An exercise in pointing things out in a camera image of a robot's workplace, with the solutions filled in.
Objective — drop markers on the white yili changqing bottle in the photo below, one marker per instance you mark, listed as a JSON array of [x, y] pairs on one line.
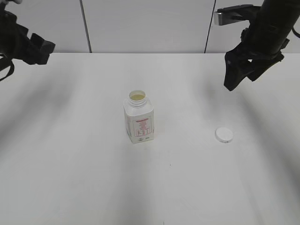
[[139, 117]]

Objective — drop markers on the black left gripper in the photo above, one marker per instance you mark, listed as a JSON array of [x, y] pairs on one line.
[[34, 50]]

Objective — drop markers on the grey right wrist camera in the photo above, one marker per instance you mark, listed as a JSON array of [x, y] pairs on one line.
[[235, 14]]

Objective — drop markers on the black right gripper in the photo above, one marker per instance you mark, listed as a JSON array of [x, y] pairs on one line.
[[241, 63]]

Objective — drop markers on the white round bottle cap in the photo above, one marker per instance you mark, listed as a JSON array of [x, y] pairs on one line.
[[224, 135]]

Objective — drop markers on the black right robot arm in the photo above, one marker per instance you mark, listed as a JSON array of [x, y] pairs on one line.
[[262, 42]]

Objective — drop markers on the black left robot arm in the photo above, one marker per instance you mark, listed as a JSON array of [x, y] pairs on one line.
[[16, 44]]

